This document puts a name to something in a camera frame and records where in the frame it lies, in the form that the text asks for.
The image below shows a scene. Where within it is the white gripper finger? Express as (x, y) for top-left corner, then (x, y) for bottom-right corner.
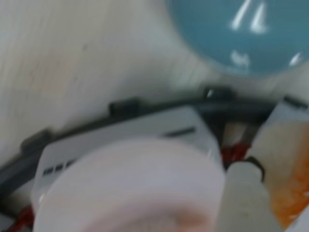
(287, 211), (309, 232)
(217, 157), (283, 232)

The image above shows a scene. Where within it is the white plate for shrimp sushi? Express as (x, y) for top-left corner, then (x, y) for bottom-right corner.
(32, 139), (230, 232)

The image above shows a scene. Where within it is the white wagon carrying shrimp plate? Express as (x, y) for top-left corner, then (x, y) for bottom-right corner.
(31, 106), (251, 218)

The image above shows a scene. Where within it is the orange shrimp sushi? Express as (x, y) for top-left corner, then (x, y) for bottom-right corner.
(252, 99), (309, 229)

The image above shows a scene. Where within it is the blue round dish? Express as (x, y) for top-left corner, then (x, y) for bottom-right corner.
(166, 0), (309, 78)

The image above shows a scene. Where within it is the grey circular toy train track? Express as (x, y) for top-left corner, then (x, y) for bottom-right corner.
(0, 86), (309, 218)

